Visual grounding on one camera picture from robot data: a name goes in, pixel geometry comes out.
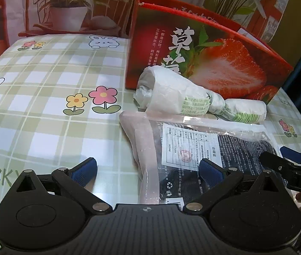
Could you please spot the clear packet with dark garment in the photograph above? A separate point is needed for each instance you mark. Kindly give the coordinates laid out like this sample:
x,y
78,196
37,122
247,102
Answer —
x,y
246,148

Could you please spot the white plastic wrapped bundle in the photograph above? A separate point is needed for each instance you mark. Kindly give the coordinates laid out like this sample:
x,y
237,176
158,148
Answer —
x,y
171,90

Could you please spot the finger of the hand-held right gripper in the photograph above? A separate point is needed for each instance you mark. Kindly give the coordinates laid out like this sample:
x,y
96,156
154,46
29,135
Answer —
x,y
292,155
276,163

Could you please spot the green checkered tablecloth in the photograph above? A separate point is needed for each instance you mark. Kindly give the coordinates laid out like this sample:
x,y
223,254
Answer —
x,y
46,111

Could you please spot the printed room scene backdrop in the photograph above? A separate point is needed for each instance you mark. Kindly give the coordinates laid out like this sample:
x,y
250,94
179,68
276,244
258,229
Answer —
x,y
68,5

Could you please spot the white roll with green stripes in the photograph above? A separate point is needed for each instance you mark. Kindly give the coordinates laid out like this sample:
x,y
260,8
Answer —
x,y
250,109

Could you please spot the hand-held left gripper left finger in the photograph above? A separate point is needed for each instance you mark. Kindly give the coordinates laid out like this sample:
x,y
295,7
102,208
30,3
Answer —
x,y
84,171

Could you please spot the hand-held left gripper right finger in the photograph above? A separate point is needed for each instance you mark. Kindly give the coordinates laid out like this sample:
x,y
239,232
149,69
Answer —
x,y
210,171

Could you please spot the red strawberry print cardboard box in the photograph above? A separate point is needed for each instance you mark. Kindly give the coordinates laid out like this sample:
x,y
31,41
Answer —
x,y
219,66

